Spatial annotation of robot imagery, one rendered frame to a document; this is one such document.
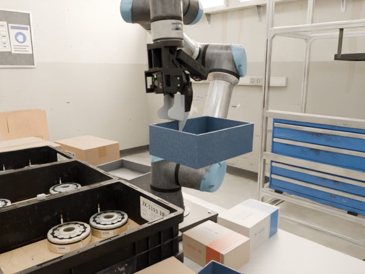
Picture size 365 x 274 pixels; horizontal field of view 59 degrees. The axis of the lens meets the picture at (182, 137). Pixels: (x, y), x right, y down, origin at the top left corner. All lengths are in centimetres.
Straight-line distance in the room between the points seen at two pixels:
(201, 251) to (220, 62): 63
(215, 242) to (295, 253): 27
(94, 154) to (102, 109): 281
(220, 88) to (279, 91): 238
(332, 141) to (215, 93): 139
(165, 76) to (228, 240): 51
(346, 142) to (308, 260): 139
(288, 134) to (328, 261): 153
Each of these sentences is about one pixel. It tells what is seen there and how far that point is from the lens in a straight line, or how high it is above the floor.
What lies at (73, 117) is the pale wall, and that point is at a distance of 432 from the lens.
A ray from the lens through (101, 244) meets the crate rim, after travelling 67.
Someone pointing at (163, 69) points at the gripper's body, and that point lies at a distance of 72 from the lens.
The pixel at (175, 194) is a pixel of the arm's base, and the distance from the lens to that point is 116.
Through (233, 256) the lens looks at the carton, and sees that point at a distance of 96.
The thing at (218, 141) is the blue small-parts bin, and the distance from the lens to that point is 68.
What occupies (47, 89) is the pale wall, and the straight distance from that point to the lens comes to 416.
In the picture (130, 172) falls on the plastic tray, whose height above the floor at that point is 75.
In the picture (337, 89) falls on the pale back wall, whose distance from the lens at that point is 326.
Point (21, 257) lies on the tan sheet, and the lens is 88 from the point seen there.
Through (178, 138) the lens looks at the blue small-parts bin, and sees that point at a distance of 67.
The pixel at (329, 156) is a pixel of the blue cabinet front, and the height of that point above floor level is 67.
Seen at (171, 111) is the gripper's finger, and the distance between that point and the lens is 75.
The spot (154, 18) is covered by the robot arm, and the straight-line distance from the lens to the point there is 77.
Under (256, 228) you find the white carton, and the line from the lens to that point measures 107.
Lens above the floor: 126
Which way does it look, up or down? 12 degrees down
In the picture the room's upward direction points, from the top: straight up
